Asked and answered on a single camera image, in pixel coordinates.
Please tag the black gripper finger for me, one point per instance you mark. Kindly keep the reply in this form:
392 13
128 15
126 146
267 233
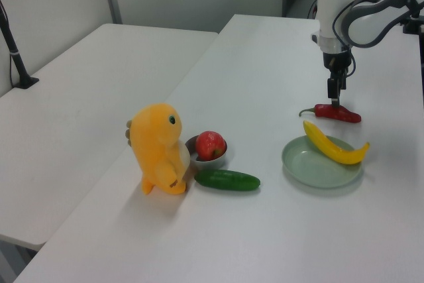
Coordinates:
334 92
343 81

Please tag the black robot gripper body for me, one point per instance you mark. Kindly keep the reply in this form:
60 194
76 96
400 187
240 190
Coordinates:
336 62

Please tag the red chili pepper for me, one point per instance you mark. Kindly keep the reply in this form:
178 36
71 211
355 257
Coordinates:
348 115

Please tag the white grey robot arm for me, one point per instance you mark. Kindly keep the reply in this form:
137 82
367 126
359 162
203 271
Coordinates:
364 21

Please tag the pale green plastic plate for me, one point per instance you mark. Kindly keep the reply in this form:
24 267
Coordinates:
311 170

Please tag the yellow banana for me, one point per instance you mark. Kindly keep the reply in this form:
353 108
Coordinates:
331 148

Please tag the black clamp stand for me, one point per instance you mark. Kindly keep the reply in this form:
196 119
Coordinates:
414 26

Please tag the red apple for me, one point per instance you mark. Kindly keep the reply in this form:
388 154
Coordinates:
209 145

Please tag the green cucumber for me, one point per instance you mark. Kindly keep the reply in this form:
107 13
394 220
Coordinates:
228 180

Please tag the small grey bowl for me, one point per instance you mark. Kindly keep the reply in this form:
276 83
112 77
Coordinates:
212 165

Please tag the orange plush toy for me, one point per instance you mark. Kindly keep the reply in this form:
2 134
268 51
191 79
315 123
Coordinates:
155 144

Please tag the white side table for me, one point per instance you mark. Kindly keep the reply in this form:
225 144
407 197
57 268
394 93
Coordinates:
83 97

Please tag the black camera pole with base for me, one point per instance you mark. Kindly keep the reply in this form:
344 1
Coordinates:
15 54

